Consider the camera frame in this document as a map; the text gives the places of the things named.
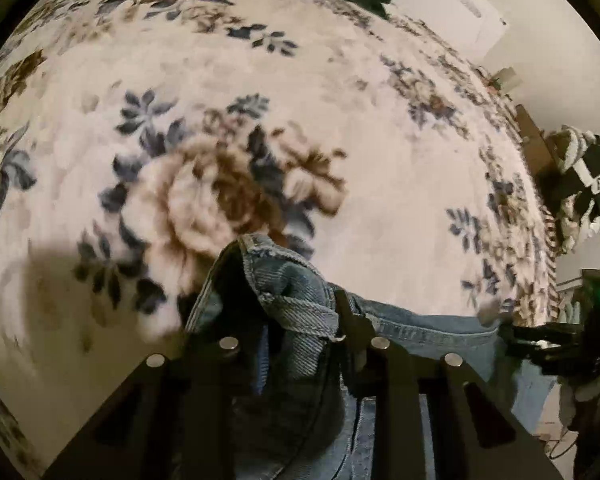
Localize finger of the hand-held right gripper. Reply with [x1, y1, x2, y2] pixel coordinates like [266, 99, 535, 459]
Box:
[499, 322, 580, 346]
[509, 342, 580, 376]

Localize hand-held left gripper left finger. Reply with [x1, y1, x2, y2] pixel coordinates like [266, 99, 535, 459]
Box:
[44, 334, 242, 480]

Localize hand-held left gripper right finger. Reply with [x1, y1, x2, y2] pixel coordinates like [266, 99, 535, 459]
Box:
[334, 289, 566, 480]

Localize blue denim pants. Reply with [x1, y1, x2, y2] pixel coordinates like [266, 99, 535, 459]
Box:
[184, 232, 557, 480]

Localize black and white striped garment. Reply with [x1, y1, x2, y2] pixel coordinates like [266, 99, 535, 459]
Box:
[544, 124, 600, 253]

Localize brown wooden furniture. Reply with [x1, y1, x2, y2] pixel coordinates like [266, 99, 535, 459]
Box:
[516, 104, 561, 181]

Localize floral printed blanket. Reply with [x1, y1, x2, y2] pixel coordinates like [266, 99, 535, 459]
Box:
[0, 0, 563, 476]

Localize black cable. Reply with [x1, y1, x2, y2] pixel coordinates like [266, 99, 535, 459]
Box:
[544, 422, 583, 461]

